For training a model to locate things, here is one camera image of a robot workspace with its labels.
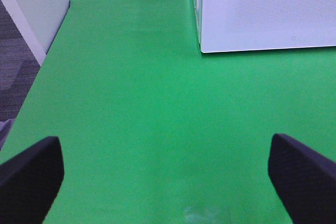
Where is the white microwave door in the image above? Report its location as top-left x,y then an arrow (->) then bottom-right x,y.
199,0 -> 336,54

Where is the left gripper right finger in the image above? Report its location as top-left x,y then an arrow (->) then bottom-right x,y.
268,134 -> 335,223

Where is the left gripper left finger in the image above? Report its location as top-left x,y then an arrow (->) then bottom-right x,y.
1,136 -> 65,223

